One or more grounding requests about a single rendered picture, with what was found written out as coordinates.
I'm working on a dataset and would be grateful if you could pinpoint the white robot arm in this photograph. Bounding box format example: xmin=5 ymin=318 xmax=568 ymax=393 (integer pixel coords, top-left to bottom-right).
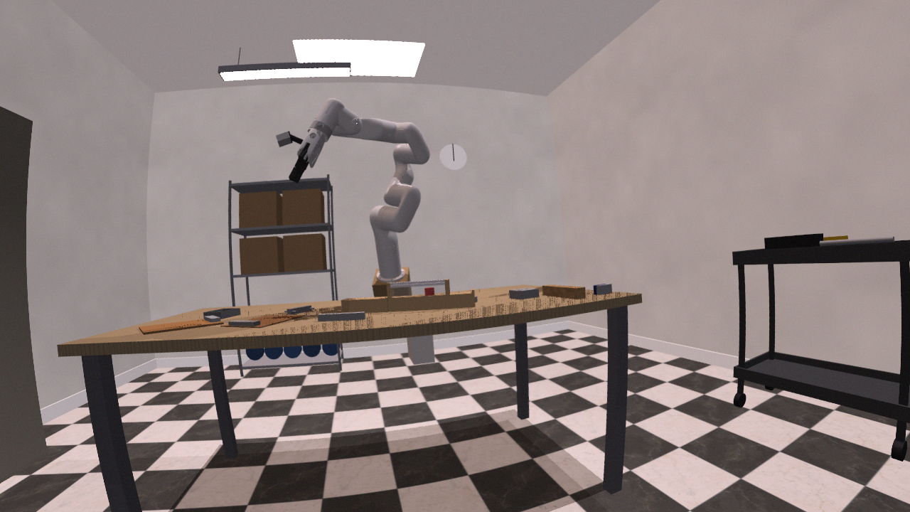
xmin=309 ymin=98 xmax=430 ymax=283

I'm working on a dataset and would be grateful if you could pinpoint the wooden batten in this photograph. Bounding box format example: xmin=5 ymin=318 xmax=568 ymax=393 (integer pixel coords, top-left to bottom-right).
xmin=542 ymin=285 xmax=586 ymax=299

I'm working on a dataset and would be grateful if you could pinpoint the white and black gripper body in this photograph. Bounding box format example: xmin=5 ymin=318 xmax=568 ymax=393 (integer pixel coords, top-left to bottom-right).
xmin=297 ymin=128 xmax=328 ymax=168

